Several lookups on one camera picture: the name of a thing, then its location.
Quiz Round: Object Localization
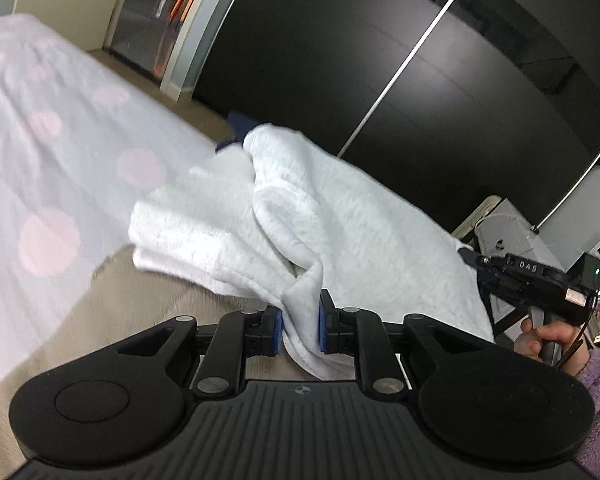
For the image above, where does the white sweatshirt with navy collar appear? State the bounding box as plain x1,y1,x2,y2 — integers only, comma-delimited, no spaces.
129,125,493,380

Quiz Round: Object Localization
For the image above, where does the person's right hand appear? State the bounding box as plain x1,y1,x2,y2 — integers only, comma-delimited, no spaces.
511,320,592,377

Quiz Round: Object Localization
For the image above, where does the black sliding wardrobe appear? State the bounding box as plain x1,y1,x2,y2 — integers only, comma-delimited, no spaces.
193,0,600,230

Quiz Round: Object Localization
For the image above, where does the pink dotted bed sheet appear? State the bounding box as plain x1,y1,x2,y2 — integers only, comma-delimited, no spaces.
0,14,214,381

